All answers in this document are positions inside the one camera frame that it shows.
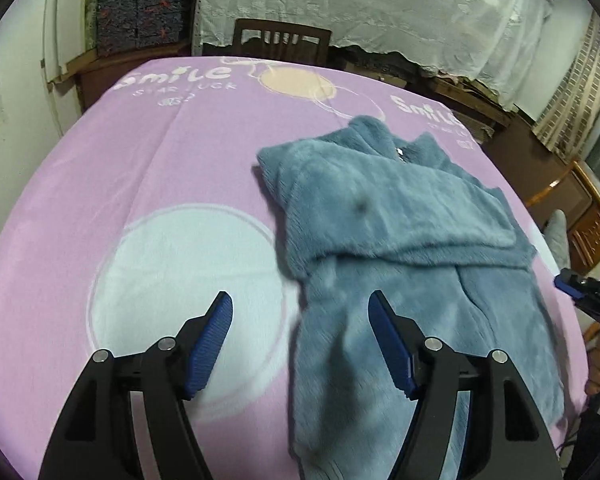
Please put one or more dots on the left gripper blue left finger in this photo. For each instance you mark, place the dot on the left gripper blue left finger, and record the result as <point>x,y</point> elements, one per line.
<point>172,371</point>

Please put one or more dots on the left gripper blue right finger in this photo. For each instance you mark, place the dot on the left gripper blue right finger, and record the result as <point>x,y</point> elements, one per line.
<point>428,372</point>

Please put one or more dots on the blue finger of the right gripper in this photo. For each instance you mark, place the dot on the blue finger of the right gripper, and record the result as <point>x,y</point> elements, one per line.
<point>571,284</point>

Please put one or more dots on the blue fleece jacket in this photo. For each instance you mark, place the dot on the blue fleece jacket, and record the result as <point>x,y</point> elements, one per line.
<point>366,211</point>

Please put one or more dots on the grey tufted cushion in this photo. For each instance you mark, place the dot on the grey tufted cushion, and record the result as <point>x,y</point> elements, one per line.
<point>556,237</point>

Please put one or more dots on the striped beige curtain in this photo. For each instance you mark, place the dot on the striped beige curtain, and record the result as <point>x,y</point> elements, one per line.
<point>567,121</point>

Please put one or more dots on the pink smile bed sheet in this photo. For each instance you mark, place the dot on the pink smile bed sheet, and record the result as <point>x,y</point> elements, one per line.
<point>145,210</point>

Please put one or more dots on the wooden low shelf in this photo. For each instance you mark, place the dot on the wooden low shelf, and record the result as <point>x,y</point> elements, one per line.
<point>467,103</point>

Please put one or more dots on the white lace cover cloth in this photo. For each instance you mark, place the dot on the white lace cover cloth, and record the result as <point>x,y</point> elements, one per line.
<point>492,41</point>

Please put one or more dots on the dark wooden chair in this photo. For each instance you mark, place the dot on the dark wooden chair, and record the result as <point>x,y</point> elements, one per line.
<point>281,41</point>

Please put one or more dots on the white leaning boards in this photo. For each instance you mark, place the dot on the white leaning boards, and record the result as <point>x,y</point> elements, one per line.
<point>63,37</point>

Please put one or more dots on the wooden armchair frame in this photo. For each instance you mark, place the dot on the wooden armchair frame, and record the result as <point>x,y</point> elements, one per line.
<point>576,194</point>

